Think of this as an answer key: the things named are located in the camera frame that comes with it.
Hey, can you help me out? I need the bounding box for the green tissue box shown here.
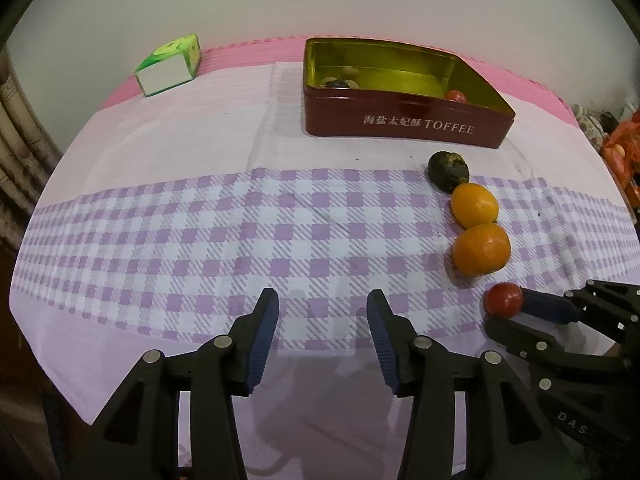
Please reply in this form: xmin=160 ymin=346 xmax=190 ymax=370
xmin=134 ymin=34 xmax=202 ymax=97

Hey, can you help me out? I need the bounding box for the red tin box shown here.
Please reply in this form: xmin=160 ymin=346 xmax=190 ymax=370
xmin=302 ymin=37 xmax=516 ymax=149

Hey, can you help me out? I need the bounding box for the printed snack bag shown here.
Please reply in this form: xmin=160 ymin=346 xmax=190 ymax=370
xmin=570 ymin=103 xmax=618 ymax=136

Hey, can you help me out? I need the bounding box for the pink striped mat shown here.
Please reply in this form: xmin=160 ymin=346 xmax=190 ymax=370
xmin=97 ymin=35 xmax=576 ymax=126

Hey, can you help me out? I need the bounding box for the small red stemmed tomato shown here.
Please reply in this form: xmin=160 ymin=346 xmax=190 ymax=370
xmin=483 ymin=282 xmax=524 ymax=319

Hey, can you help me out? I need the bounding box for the yellow orange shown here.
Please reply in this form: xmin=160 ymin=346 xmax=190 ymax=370
xmin=451 ymin=183 xmax=500 ymax=228

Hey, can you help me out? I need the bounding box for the dark green avocado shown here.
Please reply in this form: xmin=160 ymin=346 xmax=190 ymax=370
xmin=427 ymin=151 xmax=471 ymax=193

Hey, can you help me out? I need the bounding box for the orange tangerine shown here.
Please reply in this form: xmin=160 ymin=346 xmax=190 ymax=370
xmin=452 ymin=223 xmax=512 ymax=277

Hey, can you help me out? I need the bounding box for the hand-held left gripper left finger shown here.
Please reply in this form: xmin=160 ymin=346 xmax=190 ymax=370
xmin=82 ymin=287 xmax=280 ymax=480

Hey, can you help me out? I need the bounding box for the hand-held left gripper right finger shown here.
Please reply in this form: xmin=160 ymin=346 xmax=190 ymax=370
xmin=366 ymin=289 xmax=571 ymax=480

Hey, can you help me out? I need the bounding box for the orange plastic bag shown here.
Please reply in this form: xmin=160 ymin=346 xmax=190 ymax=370
xmin=600 ymin=112 xmax=640 ymax=211

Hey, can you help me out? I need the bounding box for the purple checked tablecloth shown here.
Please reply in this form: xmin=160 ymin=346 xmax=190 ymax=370
xmin=10 ymin=62 xmax=640 ymax=426

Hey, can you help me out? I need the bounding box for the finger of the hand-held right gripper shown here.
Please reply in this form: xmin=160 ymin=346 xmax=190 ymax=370
xmin=517 ymin=280 xmax=640 ymax=341
xmin=484 ymin=314 xmax=631 ymax=373

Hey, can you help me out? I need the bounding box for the rattan chair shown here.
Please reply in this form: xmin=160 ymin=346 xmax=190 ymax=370
xmin=0 ymin=47 xmax=63 ymax=246

